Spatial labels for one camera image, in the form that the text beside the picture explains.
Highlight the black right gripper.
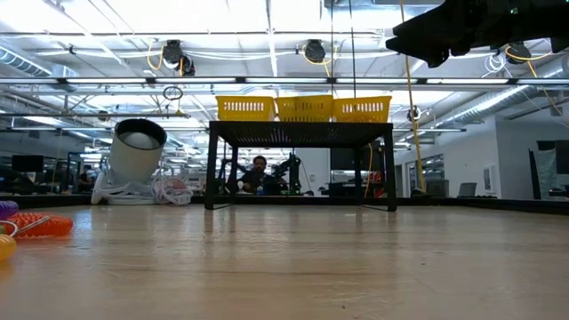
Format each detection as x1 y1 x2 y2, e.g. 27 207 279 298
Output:
385 0 509 68

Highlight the orange coil keychain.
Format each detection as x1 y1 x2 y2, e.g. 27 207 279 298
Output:
4 212 75 239

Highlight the yellow plastic basket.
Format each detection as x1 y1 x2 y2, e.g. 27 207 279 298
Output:
215 95 276 123
332 95 393 124
274 94 334 124

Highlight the grey laptop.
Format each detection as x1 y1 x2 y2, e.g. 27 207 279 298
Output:
457 181 478 199

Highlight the grey fabric screen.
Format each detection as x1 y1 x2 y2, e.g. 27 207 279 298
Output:
527 148 557 200

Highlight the person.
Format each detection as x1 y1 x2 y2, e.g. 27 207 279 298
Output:
77 164 97 192
237 155 285 196

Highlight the black computer monitor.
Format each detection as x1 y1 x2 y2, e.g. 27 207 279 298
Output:
11 154 45 173

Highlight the black ceiling cord reel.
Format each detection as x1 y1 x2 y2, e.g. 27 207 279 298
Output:
505 42 533 66
161 39 196 77
303 38 327 65

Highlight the black hanging cable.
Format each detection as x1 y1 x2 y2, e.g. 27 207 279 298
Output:
329 0 334 98

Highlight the yellow hanging cable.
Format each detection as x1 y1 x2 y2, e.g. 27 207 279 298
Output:
398 0 427 193

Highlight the black aluminium table frame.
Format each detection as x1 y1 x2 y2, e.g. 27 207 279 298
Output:
0 191 569 215

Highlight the black wire loop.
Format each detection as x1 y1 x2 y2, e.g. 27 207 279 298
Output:
162 84 184 101

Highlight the white coiled cable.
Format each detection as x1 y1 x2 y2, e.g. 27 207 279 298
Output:
153 176 195 205

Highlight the silver metal key ring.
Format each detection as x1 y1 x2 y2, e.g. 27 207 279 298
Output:
0 214 52 238

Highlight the purple coil keychain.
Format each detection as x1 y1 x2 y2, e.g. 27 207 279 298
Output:
0 200 20 221

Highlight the yellow coil keychain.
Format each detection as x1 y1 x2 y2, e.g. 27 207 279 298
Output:
0 233 19 263

